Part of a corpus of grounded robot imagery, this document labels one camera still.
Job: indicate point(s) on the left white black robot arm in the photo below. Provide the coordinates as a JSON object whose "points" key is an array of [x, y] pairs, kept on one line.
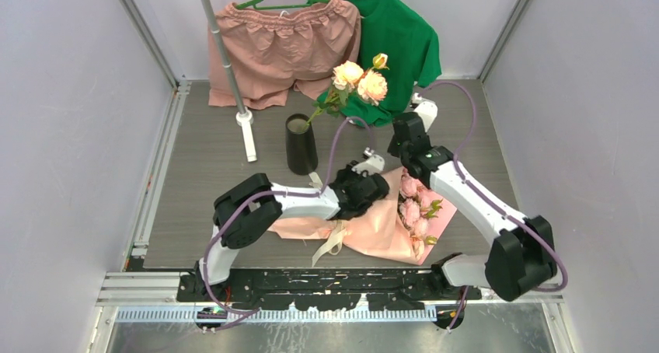
{"points": [[244, 213]]}

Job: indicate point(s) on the cream printed ribbon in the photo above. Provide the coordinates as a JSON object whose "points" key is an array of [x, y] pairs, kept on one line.
{"points": [[334, 240]]}

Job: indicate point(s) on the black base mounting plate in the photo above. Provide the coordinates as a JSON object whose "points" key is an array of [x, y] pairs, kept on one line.
{"points": [[325, 289]]}

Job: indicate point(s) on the pink paper bouquet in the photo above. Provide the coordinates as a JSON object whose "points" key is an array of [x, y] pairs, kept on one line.
{"points": [[403, 227]]}

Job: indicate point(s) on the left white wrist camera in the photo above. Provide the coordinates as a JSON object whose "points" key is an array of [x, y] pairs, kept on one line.
{"points": [[371, 164]]}

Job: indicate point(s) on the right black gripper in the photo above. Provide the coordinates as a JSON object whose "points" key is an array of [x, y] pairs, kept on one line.
{"points": [[392, 148]]}

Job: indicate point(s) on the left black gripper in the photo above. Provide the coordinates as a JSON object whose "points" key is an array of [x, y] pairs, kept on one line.
{"points": [[347, 171]]}

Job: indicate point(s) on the pink shorts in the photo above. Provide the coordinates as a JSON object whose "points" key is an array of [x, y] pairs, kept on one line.
{"points": [[271, 53]]}

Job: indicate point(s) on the black conical vase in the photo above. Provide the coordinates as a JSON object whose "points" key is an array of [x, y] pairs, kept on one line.
{"points": [[300, 145]]}

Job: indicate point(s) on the peach rose stem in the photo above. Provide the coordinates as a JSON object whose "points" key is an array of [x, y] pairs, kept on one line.
{"points": [[351, 80]]}

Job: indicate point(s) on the silver clothes rack pole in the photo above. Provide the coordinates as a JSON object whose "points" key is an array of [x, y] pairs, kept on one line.
{"points": [[244, 117]]}

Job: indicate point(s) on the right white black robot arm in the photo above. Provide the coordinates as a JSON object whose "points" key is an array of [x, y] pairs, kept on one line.
{"points": [[522, 253]]}

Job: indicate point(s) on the green t-shirt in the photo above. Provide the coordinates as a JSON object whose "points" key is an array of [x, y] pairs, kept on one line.
{"points": [[412, 46]]}

